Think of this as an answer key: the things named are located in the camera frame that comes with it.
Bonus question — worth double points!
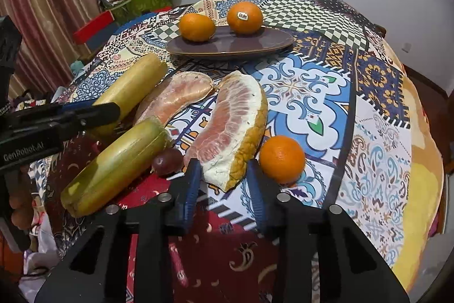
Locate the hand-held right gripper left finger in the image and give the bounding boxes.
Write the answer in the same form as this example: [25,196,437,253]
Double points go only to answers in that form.
[35,158,203,303]

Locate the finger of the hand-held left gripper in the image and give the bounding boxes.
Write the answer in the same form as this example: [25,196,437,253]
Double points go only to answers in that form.
[7,102,121,147]
[7,100,109,128]

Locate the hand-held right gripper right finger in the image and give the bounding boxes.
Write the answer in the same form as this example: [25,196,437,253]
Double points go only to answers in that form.
[246,160,410,303]

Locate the dark red passion fruit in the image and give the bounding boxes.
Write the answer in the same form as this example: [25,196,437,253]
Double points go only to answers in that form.
[152,148,184,177]

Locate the plain orange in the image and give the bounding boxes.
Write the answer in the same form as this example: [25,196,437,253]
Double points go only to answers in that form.
[259,135,306,185]
[178,13,216,42]

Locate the pomelo wedge with peel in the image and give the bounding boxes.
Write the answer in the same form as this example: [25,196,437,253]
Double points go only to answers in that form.
[193,70,268,192]

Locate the peeled pomelo segment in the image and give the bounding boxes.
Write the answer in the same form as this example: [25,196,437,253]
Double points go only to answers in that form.
[133,72,215,126]

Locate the dark purple oval plate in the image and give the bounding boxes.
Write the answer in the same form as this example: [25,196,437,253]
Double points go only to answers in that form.
[166,25,296,61]

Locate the orange with sticker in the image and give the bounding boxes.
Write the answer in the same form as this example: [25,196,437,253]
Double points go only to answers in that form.
[227,1,264,35]

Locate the person's left hand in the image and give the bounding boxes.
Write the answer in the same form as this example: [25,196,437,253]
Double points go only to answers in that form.
[9,187,36,230]

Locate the red flat box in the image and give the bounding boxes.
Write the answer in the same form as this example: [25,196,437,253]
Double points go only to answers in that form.
[73,11,117,45]

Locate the striped curtain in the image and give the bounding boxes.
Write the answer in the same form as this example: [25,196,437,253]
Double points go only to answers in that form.
[0,0,110,99]

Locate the white plastic bag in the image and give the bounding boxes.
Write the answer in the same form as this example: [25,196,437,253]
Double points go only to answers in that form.
[19,214,60,291]

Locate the yellow fleece blanket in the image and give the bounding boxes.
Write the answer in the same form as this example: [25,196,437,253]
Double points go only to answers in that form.
[385,37,445,293]

